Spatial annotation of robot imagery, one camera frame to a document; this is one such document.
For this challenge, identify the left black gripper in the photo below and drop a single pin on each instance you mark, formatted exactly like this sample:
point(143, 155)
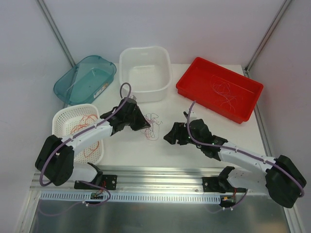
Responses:
point(132, 116)

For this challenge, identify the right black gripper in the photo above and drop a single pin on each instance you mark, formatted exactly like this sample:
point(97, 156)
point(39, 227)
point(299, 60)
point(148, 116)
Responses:
point(181, 133)

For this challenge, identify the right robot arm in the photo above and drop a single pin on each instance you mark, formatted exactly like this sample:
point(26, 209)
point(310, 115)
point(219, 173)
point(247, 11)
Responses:
point(278, 177)

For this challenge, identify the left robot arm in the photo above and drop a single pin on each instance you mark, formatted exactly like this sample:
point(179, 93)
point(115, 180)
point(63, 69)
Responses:
point(56, 158)

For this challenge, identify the white plastic tub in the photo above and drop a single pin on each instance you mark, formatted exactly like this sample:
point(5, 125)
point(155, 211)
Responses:
point(148, 70)

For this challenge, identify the teal transparent plastic bin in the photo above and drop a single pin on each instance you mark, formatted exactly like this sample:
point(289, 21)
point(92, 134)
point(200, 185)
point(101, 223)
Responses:
point(84, 82)

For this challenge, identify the white perforated basket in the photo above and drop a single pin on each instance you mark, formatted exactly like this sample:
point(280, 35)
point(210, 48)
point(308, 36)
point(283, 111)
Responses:
point(73, 119)

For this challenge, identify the red plastic tray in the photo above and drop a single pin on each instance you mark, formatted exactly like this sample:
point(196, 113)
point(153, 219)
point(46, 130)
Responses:
point(219, 89)

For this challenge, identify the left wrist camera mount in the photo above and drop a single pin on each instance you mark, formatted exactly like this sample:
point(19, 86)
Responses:
point(133, 97)

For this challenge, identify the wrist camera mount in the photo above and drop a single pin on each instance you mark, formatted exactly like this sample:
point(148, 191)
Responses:
point(133, 97)
point(191, 116)

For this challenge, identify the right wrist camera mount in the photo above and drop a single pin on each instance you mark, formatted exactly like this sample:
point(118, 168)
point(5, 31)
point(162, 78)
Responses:
point(191, 116)

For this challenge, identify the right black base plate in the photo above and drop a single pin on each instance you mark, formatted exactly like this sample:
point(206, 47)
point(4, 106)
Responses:
point(215, 184)

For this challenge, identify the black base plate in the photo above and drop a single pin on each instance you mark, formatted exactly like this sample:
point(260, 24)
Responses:
point(215, 184)
point(109, 182)

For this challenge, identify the aluminium mounting rail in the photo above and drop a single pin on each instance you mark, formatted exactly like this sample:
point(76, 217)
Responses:
point(131, 179)

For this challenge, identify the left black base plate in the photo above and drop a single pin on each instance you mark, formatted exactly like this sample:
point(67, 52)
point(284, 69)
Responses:
point(109, 182)

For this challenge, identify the white slotted cable duct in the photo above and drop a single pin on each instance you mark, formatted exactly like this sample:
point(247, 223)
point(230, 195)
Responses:
point(131, 197)

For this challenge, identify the left aluminium frame post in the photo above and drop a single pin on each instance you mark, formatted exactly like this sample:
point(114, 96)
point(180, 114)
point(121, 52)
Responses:
point(50, 21)

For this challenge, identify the aluminium frame post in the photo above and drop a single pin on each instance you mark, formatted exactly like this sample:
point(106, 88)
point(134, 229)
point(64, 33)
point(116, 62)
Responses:
point(268, 34)
point(50, 21)

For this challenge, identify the right aluminium frame post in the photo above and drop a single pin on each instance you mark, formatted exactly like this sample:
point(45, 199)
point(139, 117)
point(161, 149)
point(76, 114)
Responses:
point(268, 34)

